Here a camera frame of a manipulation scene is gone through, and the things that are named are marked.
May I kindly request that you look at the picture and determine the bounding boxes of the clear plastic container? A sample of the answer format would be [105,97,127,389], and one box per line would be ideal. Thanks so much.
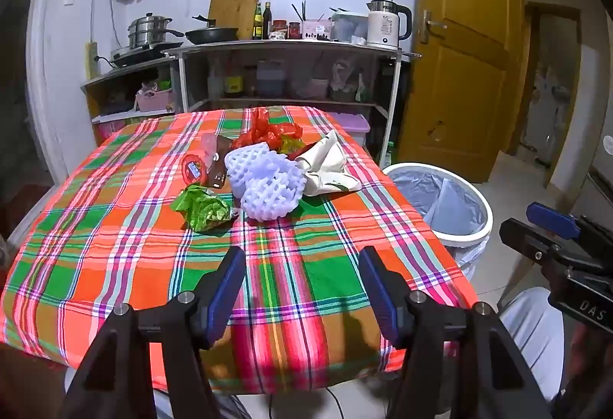
[331,10,369,44]

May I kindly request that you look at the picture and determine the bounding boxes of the yellow labelled oil bottle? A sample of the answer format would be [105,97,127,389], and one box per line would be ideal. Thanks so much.
[223,60,243,95]

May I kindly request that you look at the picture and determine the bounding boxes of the yellow wooden door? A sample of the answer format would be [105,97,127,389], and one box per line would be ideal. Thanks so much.
[397,0,524,184]

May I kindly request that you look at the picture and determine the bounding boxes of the red plastic wrapper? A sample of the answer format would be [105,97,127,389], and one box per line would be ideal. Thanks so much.
[232,108,305,152]

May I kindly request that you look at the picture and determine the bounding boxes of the green snack wrapper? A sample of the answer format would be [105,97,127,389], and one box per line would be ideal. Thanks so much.
[171,184,235,232]

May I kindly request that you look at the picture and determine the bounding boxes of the purple lidded storage box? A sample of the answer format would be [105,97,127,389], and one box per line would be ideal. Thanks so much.
[329,113,372,148]

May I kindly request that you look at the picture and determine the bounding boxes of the brown packet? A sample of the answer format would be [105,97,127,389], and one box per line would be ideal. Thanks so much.
[208,136,233,191]

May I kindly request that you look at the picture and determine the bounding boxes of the black frying pan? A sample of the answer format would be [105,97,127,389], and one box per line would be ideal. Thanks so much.
[184,15,240,44]

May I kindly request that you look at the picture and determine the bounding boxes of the metal shelf rack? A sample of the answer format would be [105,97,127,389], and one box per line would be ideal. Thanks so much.
[163,38,423,161]

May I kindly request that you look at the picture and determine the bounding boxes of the white round bin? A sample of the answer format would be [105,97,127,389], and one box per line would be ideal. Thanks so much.
[382,162,494,281]

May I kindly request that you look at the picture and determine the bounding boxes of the pink basket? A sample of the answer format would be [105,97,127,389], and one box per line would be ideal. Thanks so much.
[135,85,176,113]

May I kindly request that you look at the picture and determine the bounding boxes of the blue plastic jug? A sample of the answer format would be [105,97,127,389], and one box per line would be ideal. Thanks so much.
[256,60,291,97]

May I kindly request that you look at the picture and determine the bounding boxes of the yellow power strip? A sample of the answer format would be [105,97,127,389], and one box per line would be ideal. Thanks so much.
[85,41,99,80]

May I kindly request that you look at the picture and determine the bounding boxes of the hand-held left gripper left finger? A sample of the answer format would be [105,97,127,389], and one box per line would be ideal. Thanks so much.
[60,247,247,419]

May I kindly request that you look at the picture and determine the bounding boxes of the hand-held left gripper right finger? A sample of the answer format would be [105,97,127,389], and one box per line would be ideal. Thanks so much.
[358,246,551,419]

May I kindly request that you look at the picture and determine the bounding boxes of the steel steamer pot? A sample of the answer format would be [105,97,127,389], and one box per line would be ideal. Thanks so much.
[126,13,185,50]

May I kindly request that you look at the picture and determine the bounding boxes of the small wooden shelf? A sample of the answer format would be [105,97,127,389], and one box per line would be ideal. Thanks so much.
[80,57,184,147]

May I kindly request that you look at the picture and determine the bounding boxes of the pink plastic pot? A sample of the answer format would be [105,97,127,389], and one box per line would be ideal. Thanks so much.
[305,77,331,100]

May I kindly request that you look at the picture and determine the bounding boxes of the black induction cooker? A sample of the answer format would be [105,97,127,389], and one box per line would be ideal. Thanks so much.
[109,44,174,68]

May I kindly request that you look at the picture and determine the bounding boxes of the plaid tablecloth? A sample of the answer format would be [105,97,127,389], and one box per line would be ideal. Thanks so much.
[0,105,480,396]

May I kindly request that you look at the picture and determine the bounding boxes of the wooden cutting board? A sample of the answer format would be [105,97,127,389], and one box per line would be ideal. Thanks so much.
[207,0,262,41]

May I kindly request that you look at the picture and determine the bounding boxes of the beige paper bag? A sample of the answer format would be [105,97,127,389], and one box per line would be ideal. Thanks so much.
[294,130,363,197]

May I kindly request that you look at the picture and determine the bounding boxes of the white foam fruit net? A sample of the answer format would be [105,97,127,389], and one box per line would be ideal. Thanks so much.
[224,144,288,192]
[239,159,308,223]

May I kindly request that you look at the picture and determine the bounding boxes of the pink utensil holder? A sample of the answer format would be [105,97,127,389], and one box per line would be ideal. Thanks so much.
[301,17,334,41]

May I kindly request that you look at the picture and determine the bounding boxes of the person's leg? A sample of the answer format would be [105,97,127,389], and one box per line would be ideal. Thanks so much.
[497,287,567,403]

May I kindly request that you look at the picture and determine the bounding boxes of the crumpled plastic bags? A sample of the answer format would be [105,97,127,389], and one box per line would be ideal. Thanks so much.
[329,56,366,103]

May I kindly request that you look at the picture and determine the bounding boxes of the grey bin liner bag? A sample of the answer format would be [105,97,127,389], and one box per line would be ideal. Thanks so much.
[390,169,484,235]

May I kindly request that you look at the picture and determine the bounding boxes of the red round lidded container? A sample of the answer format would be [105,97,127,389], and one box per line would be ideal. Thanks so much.
[181,154,212,186]

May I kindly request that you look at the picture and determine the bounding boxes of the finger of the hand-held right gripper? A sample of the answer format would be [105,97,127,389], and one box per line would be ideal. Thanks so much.
[526,203,582,240]
[499,218,563,267]

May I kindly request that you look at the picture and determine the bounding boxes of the white electric kettle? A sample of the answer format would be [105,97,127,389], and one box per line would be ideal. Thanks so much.
[366,0,413,50]

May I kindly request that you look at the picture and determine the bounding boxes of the metal door handle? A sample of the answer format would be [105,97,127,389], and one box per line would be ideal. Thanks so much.
[420,10,448,44]

